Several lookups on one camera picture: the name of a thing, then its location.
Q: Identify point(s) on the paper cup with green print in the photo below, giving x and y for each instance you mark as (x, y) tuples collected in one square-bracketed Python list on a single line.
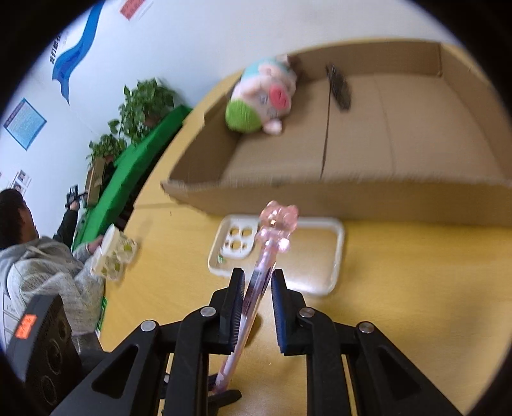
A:
[(116, 252)]

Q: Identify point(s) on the black folded eyeglasses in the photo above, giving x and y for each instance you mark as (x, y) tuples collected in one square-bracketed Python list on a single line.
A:
[(339, 87)]

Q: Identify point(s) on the red wall notice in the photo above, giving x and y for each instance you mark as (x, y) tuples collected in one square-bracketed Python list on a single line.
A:
[(133, 10)]

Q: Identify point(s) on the white clear phone case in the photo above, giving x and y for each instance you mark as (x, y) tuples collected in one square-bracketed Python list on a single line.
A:
[(311, 264)]

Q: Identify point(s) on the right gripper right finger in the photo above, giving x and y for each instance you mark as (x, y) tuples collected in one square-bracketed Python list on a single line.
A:
[(351, 369)]

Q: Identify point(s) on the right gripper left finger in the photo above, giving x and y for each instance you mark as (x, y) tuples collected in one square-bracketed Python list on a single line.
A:
[(162, 369)]

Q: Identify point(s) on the blue framed wall poster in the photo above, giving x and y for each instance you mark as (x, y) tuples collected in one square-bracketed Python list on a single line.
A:
[(24, 123)]

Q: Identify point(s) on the pig plush toy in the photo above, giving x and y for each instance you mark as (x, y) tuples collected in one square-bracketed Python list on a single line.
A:
[(262, 97)]

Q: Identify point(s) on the person in grey hoodie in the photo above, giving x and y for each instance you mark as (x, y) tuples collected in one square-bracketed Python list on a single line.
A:
[(32, 264)]

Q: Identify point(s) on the shallow cardboard box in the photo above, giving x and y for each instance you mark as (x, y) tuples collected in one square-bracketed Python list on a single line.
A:
[(427, 138)]

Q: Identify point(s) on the potted green plant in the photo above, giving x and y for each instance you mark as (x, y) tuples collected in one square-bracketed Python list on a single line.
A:
[(108, 147), (143, 107)]

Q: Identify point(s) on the green cloth covered bench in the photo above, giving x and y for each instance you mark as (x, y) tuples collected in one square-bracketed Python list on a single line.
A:
[(132, 169)]

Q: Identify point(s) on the pink transparent cartoon pen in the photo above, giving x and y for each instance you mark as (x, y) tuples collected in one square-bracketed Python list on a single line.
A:
[(277, 223)]

